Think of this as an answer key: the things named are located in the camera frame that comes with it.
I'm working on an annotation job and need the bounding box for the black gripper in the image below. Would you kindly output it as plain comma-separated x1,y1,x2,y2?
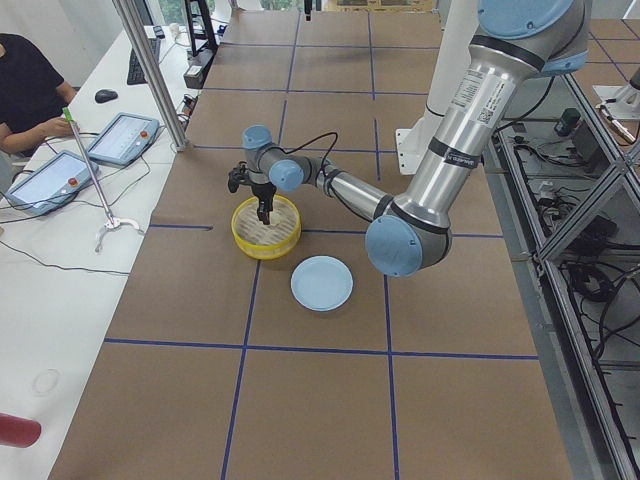
251,183,276,223

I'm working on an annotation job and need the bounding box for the teach pendant tablet far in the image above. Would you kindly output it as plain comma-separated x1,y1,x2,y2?
87,112,160,166

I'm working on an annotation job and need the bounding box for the black device box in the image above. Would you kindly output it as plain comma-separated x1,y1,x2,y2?
183,49,214,89

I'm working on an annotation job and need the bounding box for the person in black shirt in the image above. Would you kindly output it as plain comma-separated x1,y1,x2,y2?
1,33,77,156

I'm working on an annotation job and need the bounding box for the red cylinder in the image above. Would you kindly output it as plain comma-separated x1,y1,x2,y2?
0,413,42,448

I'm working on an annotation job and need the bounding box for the teach pendant tablet near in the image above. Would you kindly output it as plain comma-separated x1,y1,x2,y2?
5,150,91,215

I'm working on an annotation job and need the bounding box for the yellow round steamer basket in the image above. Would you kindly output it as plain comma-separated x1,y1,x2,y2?
231,195,301,260

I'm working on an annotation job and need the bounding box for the metal reacher grabber stick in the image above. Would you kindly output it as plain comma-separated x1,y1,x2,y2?
62,107,145,253

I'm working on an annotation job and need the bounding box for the black computer mouse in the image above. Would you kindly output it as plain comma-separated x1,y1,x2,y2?
94,89,118,104

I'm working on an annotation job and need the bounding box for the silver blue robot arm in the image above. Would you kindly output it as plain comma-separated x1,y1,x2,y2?
228,1,591,277

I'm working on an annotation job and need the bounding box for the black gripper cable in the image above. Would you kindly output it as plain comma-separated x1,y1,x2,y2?
279,131,341,181

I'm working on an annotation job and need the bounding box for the black keyboard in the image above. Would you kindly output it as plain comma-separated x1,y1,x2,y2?
126,35,162,86

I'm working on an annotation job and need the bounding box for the silver aluminium frame post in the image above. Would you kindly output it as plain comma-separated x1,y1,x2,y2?
112,0,188,152

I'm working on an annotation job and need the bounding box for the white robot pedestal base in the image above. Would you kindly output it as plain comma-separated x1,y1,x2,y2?
395,0,489,177

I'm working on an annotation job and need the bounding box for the teach pendant tablet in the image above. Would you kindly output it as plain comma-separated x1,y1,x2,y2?
5,150,91,215
87,112,160,166

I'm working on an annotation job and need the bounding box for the light blue plate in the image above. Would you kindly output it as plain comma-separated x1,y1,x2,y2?
290,256,354,312

